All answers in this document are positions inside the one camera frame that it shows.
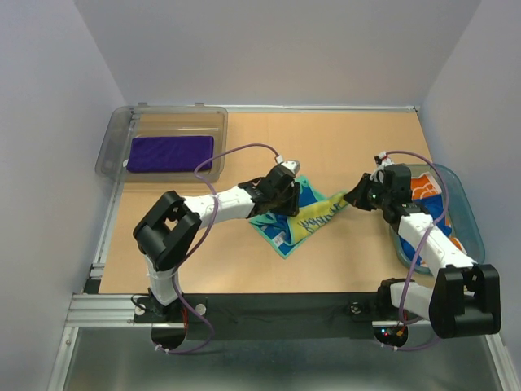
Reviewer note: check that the purple towel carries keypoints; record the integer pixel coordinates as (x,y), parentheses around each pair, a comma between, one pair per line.
(177,154)

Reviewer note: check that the teal plastic bin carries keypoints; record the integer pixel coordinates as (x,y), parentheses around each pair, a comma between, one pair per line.
(460,213)

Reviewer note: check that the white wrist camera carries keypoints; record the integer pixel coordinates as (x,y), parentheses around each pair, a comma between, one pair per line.
(291,165)
(382,160)

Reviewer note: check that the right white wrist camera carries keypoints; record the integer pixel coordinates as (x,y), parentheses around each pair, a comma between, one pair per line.
(382,160)

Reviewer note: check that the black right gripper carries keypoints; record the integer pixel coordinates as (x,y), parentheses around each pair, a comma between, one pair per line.
(356,195)

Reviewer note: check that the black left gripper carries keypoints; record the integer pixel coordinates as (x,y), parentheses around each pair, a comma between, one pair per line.
(291,208)

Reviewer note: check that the smoky clear plastic bin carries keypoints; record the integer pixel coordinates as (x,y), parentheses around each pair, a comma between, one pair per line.
(131,122)

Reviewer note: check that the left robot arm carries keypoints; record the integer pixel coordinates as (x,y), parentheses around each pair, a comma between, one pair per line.
(165,235)

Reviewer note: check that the orange white patterned towel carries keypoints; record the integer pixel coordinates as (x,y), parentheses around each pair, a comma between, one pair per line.
(425,185)

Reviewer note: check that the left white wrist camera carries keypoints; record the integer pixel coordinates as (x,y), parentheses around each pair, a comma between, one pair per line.
(291,165)

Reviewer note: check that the blue towel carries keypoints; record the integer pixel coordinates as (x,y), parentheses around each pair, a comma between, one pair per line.
(435,206)

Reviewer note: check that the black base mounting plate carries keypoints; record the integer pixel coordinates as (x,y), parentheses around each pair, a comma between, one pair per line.
(200,318)

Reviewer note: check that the aluminium frame rail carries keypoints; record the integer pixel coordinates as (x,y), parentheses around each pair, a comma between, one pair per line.
(104,349)

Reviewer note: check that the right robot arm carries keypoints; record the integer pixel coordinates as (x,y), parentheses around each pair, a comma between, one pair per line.
(465,300)

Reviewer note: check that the yellow towel teal trim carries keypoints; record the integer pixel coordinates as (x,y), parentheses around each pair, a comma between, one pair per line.
(285,234)

